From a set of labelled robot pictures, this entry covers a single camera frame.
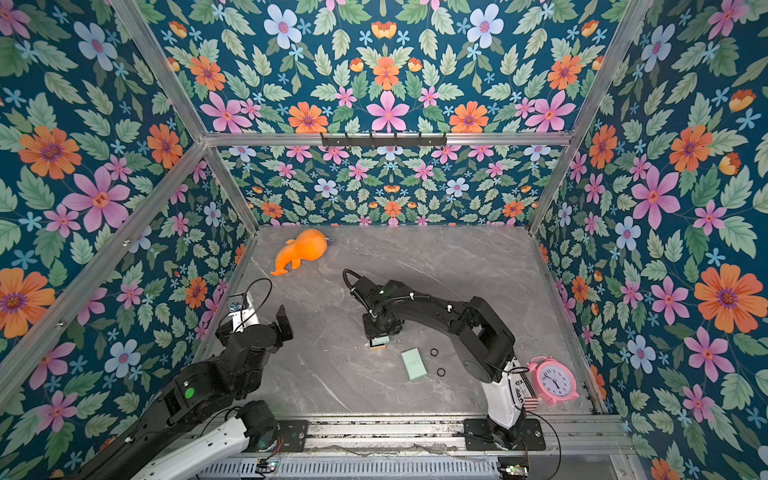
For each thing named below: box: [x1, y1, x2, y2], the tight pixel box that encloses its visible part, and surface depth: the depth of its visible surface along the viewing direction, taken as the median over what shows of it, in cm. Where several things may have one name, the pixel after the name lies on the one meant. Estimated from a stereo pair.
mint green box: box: [369, 335, 390, 350], surface depth 87 cm
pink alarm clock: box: [526, 355, 579, 404], surface depth 81 cm
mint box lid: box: [401, 347, 428, 381], surface depth 85 cm
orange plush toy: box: [270, 229, 328, 276], surface depth 108 cm
